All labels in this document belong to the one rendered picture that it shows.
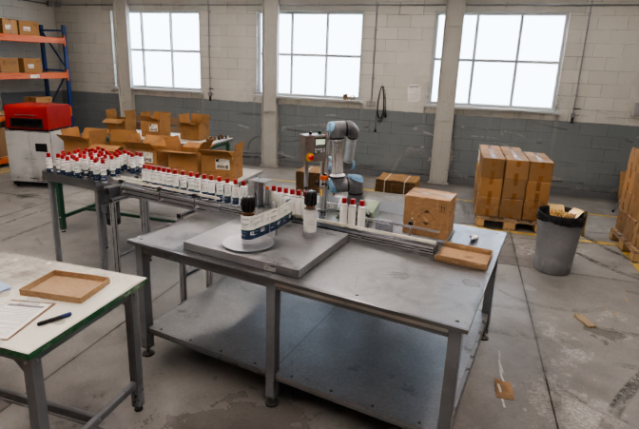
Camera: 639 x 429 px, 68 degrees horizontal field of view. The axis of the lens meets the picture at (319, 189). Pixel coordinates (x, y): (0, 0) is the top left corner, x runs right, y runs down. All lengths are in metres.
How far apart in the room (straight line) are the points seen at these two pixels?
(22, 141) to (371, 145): 5.55
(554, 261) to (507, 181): 1.50
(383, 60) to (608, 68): 3.45
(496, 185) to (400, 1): 3.75
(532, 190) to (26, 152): 7.06
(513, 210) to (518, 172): 0.49
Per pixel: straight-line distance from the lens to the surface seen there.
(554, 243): 5.21
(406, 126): 8.61
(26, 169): 8.35
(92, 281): 2.82
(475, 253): 3.17
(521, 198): 6.47
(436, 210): 3.23
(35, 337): 2.40
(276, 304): 2.72
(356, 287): 2.54
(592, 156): 8.82
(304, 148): 3.27
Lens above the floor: 1.94
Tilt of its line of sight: 15 degrees down
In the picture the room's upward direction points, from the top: 2 degrees clockwise
